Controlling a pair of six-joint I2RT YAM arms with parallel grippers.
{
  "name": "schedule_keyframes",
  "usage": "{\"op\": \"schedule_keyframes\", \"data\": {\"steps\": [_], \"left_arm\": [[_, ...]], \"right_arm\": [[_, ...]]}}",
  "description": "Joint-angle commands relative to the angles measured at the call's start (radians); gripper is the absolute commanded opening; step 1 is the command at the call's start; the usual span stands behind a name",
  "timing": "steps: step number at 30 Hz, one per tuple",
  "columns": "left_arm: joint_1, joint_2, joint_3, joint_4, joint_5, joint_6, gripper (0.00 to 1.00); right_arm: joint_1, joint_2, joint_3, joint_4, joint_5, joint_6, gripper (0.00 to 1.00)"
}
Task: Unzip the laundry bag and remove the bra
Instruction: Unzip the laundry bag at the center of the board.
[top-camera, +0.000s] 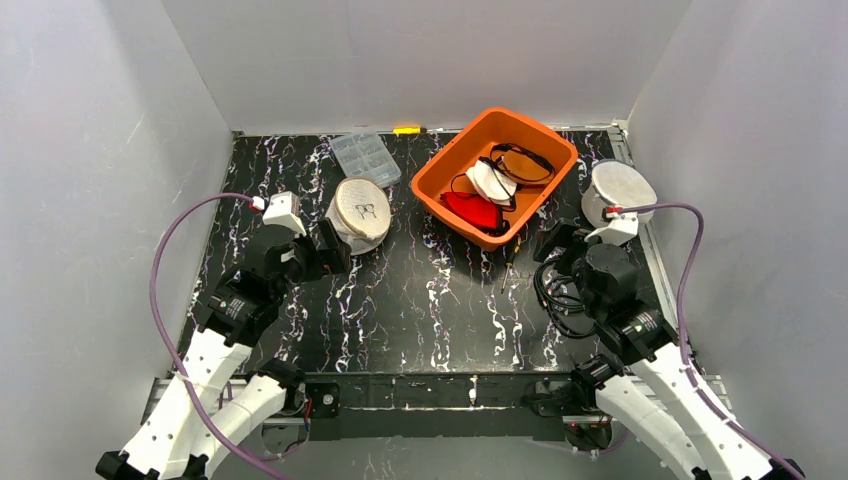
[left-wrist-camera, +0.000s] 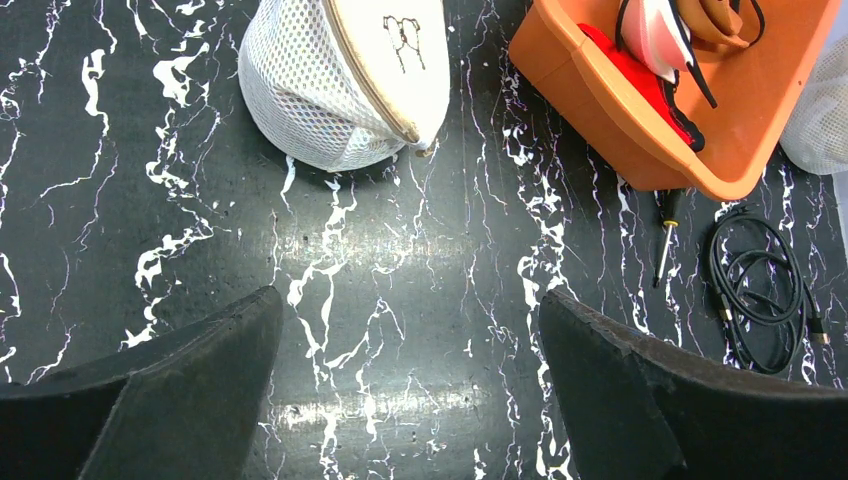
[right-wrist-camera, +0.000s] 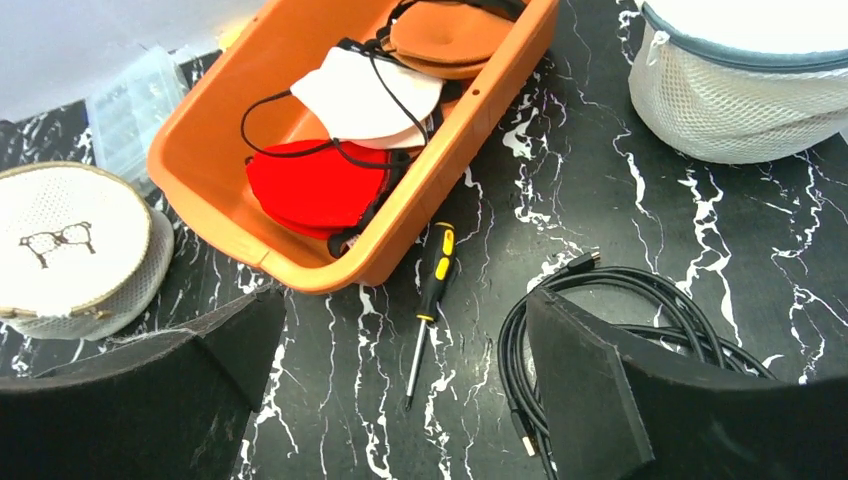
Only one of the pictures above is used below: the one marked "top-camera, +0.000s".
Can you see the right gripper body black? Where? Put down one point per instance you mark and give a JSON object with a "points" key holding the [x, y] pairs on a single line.
{"points": [[553, 240]]}

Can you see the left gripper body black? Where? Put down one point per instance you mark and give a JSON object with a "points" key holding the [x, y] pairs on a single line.
{"points": [[332, 245]]}

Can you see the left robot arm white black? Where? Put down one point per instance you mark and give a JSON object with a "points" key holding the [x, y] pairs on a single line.
{"points": [[181, 438]]}

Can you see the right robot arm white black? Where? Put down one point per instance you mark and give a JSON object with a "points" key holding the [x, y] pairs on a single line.
{"points": [[644, 381]]}

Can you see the grey-trim mesh laundry bag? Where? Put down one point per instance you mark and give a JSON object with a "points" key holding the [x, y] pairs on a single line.
{"points": [[614, 183]]}

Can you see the white bra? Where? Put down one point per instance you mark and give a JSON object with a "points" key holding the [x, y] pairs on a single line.
{"points": [[492, 184]]}

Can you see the red bra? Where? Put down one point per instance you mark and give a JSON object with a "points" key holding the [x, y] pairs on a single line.
{"points": [[482, 214]]}

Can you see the black yellow screwdriver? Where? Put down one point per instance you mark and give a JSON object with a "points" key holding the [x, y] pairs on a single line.
{"points": [[512, 250]]}

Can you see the orange plastic bin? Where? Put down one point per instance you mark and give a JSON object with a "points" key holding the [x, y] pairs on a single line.
{"points": [[531, 154]]}

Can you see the clear plastic compartment box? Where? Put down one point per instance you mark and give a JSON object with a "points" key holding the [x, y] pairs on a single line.
{"points": [[364, 154]]}

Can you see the yellow marker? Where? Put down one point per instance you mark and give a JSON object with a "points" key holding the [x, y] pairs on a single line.
{"points": [[409, 130]]}

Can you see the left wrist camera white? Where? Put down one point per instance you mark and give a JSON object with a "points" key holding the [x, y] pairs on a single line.
{"points": [[283, 209]]}

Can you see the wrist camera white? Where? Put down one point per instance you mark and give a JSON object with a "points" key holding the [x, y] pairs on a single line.
{"points": [[620, 228], [283, 209]]}

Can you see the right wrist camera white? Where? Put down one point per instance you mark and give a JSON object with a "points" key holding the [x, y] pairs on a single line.
{"points": [[620, 228]]}

